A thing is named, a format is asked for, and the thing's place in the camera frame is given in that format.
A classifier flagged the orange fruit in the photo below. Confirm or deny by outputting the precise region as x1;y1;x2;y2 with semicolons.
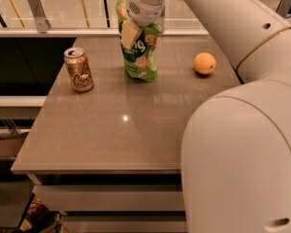
194;52;216;75

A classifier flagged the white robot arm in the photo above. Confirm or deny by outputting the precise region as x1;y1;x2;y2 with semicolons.
126;0;291;233

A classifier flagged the green rice chip bag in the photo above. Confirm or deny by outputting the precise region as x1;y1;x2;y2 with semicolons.
116;0;161;82

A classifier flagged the glass railing with metal posts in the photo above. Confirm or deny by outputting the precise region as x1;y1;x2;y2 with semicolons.
0;0;280;32

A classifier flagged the gold LaCroix soda can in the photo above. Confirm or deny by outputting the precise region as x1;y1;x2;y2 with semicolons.
64;48;94;92

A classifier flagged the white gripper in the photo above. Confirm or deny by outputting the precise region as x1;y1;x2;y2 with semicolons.
121;0;165;50

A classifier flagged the upper grey drawer front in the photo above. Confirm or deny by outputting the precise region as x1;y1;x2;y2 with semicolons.
34;185;184;212

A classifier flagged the lower grey drawer front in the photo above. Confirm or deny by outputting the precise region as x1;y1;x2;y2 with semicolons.
62;216;187;233

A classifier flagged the grey drawer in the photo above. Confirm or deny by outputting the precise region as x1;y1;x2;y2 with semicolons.
62;216;187;233
34;185;184;212

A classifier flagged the cardboard box at left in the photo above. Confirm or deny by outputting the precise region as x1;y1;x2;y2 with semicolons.
0;132;28;157

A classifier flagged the patterned bag on floor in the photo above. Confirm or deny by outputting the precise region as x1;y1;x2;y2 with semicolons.
20;197;62;233

